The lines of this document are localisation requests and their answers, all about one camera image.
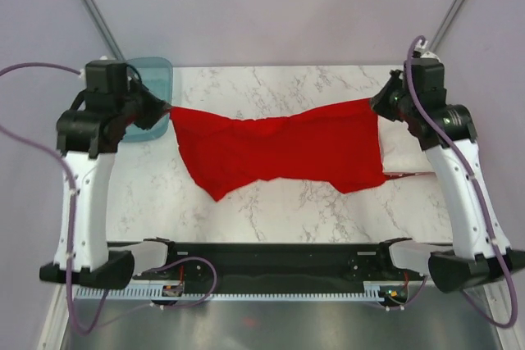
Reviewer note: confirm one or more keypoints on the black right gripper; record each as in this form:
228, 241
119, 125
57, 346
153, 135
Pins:
379, 103

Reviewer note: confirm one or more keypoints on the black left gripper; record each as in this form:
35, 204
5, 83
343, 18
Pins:
157, 106

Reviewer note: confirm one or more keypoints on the red t shirt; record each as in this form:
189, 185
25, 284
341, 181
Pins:
337, 144

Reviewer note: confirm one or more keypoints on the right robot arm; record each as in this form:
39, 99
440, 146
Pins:
446, 134

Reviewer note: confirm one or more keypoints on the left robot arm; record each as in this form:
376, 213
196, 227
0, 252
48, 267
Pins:
83, 256

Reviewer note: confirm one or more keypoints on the white folded t shirt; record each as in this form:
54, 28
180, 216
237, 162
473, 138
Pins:
400, 151

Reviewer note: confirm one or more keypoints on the pink folded t shirt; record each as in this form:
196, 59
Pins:
401, 175

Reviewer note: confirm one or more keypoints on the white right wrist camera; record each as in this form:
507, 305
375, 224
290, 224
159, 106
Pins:
420, 50

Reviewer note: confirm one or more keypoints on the left aluminium corner post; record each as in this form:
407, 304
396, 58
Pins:
103, 28

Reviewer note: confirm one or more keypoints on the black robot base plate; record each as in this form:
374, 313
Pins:
278, 266

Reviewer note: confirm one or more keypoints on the white slotted cable duct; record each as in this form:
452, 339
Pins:
167, 291

